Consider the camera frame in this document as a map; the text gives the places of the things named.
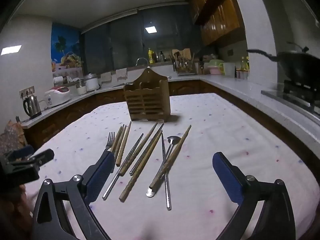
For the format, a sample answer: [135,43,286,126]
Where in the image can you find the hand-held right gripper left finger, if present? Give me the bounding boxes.
[31,151,115,240]

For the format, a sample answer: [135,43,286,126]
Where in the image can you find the metal fork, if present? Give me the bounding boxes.
[105,132,116,153]

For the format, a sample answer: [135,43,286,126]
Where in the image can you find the white kitchen countertop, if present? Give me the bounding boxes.
[20,72,320,155]

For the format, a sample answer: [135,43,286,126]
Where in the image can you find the gas stove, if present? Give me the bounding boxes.
[261,79,320,117]

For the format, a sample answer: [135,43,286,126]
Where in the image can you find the white floral tablecloth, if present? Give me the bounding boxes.
[25,93,318,240]

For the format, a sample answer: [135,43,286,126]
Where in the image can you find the wall power socket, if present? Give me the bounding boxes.
[19,86,35,98]

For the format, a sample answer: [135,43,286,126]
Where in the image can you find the wooden cabinets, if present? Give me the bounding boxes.
[24,80,320,170]
[185,0,247,47]

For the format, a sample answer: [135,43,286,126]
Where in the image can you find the wooden utensil holder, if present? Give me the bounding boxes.
[124,67,172,122]

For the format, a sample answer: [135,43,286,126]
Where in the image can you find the yellow oil bottles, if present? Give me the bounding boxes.
[240,56,250,72]

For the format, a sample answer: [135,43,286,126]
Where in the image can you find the black wok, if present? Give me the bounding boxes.
[246,41,320,87]

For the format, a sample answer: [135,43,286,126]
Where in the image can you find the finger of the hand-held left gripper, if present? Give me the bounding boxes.
[10,145,35,160]
[30,149,55,167]

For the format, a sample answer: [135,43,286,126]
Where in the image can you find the small lidded jar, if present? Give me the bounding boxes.
[76,80,87,96]

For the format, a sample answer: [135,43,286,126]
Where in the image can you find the dark kitchen window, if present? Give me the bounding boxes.
[80,4,203,72]

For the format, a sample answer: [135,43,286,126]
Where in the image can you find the brown patterned cloth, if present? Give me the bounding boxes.
[0,120,28,160]

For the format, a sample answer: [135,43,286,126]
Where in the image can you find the white and red rice cooker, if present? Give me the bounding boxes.
[44,86,72,108]

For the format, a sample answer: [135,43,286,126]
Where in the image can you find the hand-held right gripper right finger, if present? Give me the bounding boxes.
[212,152,297,240]

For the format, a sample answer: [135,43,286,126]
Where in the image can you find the wooden upper cabinets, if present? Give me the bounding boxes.
[185,0,247,47]

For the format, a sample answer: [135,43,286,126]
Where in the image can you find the pink and green container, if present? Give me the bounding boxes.
[207,59,224,75]

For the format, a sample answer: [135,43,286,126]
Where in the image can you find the steel electric kettle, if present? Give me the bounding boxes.
[23,95,42,119]

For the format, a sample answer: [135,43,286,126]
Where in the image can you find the countertop utensil rack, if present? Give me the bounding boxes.
[171,47,197,76]

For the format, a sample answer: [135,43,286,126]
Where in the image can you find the white pitcher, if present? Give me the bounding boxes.
[222,62,236,77]

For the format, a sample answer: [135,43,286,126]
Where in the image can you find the tropical wall poster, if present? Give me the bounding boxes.
[51,22,84,73]

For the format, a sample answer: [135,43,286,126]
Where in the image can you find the wooden lower cabinets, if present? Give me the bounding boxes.
[24,80,320,170]

